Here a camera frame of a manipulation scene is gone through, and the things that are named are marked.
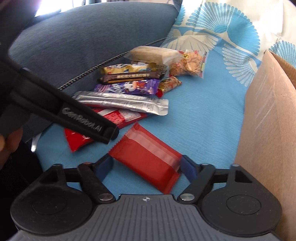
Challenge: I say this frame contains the dark brown snack bar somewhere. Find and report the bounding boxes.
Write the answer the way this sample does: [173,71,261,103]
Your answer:
[98,71,165,84]

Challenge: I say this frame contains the small red gold snack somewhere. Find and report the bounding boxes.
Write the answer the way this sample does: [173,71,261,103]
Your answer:
[156,76,182,98]

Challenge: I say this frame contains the person's left hand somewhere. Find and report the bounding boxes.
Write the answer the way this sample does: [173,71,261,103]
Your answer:
[0,128,23,168]

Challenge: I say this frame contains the silver foil snack bar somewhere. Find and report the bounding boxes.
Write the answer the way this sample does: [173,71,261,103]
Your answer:
[72,91,169,116]

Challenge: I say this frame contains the cardboard box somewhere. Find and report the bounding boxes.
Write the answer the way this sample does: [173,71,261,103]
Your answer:
[235,50,295,240]

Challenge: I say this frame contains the red white snack packet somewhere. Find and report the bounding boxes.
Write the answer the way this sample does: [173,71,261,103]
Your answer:
[64,107,149,152]

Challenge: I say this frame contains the yellow snack packet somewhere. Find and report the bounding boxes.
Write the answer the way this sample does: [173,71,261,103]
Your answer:
[100,62,167,75]

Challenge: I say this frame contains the purple snack packet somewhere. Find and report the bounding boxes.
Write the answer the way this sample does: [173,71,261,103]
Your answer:
[94,79,160,96]

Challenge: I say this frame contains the red foil snack packet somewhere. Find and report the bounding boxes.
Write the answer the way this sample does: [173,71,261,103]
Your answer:
[108,123,182,194]

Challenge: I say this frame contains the clear rice cake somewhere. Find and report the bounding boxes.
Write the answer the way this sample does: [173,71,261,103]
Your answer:
[124,46,182,66]

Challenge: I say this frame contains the clear bag orange crackers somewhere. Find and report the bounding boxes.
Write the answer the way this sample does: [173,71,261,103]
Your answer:
[169,50,208,78]

